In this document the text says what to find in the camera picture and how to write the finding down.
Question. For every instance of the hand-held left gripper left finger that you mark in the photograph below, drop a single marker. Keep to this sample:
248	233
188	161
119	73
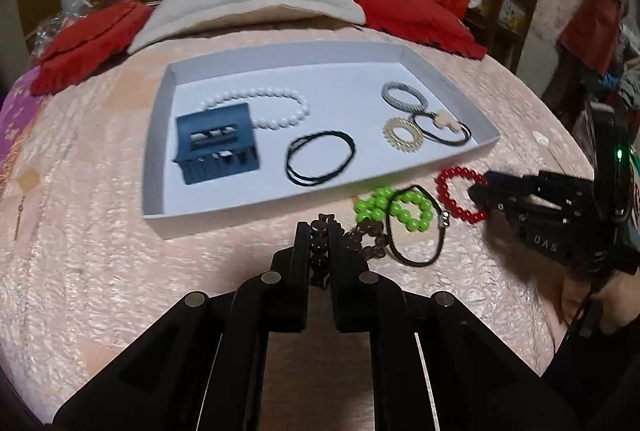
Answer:
300	266

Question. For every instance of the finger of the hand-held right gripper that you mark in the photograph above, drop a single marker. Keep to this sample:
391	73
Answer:
492	203
510	182

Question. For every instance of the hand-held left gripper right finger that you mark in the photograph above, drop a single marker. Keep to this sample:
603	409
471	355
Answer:
345	276

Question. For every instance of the blue hair claw clip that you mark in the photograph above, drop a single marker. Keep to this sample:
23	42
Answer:
215	166

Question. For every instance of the white cardboard box tray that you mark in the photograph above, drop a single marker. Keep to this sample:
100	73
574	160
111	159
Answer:
350	83

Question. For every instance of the person's right hand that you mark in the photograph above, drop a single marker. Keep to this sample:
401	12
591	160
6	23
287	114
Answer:
620	303

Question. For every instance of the small white object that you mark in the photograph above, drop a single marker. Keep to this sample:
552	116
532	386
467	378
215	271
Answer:
540	137

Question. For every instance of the wooden shelf rack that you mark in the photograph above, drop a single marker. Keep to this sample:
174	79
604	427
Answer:
505	21

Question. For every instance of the dark clothing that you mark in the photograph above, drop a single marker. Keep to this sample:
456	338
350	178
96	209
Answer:
590	381

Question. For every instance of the red hanging cloth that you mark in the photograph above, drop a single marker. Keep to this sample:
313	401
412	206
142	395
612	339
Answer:
595	31

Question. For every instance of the red plain pillow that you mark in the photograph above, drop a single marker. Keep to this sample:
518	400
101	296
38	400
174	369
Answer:
405	11

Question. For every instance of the red fringed pillow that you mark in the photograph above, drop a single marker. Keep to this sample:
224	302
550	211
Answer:
85	46

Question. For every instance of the purple patterned sheet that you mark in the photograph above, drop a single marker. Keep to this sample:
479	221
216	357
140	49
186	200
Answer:
15	111

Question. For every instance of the clear plastic bag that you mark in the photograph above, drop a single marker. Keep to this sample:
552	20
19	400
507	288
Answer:
55	28

